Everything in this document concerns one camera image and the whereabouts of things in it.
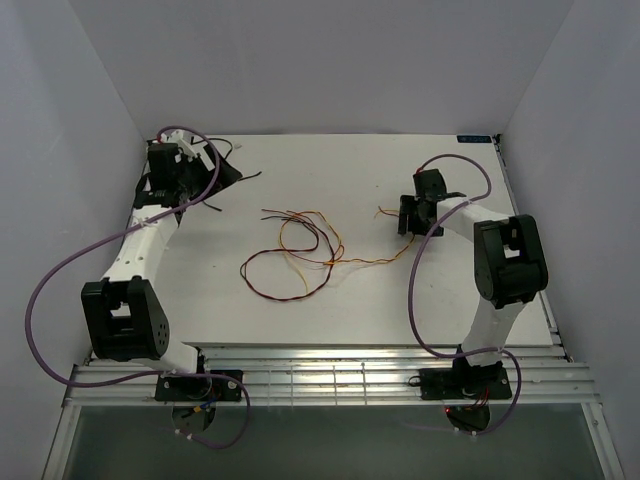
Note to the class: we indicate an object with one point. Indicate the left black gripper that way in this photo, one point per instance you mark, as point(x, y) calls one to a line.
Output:
point(227, 176)

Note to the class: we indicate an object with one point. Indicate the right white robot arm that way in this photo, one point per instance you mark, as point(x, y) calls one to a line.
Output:
point(509, 265)

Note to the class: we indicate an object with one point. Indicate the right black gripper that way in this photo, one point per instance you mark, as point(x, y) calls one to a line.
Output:
point(407, 206)

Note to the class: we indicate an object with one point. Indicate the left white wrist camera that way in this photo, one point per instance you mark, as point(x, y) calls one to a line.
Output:
point(188, 145)

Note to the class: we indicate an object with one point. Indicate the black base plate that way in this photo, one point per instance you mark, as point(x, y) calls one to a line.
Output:
point(181, 389)
point(465, 382)

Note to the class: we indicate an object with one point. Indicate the aluminium rail frame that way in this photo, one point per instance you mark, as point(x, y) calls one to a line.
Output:
point(351, 346)

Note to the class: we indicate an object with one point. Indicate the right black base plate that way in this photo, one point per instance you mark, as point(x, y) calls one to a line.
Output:
point(465, 382)

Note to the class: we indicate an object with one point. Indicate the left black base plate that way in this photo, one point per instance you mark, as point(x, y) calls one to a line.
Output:
point(181, 389)

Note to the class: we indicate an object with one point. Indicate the right blue label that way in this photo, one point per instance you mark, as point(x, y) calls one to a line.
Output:
point(474, 139)

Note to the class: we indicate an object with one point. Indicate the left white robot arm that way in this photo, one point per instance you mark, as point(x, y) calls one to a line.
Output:
point(124, 316)

